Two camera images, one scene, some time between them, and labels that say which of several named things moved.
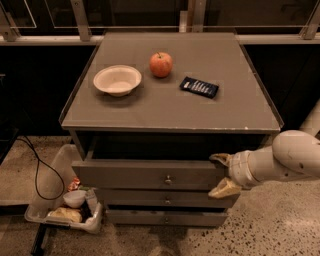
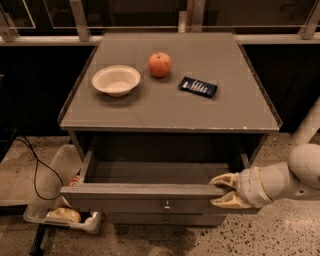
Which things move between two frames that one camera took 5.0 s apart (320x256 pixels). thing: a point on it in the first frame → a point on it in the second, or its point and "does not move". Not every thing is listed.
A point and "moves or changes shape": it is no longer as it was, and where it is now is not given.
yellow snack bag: (67, 212) does not move
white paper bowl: (117, 80) does not move
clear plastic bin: (57, 175) does not move
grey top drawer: (145, 175) moves or changes shape
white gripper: (237, 169) → (249, 186)
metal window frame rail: (191, 21) does not move
